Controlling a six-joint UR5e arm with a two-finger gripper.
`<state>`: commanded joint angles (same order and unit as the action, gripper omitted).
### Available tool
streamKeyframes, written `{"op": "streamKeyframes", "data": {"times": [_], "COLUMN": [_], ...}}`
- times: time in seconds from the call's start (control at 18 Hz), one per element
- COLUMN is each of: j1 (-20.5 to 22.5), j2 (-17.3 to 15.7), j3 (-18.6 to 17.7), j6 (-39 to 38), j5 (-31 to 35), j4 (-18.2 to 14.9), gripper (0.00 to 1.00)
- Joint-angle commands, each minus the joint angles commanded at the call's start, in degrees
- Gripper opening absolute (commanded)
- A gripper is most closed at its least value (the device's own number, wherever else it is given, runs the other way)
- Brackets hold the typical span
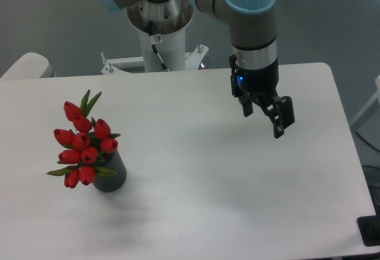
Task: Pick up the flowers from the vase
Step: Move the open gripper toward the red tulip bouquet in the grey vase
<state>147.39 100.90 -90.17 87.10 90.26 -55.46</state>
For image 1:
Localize black pedestal cable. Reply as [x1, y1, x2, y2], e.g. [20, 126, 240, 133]
[148, 19, 170, 72]

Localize white metal base frame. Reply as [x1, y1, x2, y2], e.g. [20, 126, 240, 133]
[100, 44, 209, 75]

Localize black device at table edge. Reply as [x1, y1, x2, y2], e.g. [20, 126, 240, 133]
[357, 215, 379, 247]

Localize white chair armrest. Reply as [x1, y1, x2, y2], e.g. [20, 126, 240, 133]
[1, 52, 57, 81]

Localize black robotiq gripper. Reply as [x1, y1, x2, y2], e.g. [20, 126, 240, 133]
[229, 55, 295, 139]

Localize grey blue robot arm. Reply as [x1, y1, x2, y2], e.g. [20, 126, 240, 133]
[102, 0, 295, 138]

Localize white furniture frame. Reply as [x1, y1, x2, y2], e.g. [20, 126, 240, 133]
[349, 75, 379, 130]

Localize dark grey ribbed vase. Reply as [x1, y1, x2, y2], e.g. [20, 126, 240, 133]
[89, 132, 127, 192]

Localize red tulip bouquet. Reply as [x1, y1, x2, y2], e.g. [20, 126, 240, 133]
[46, 90, 120, 189]

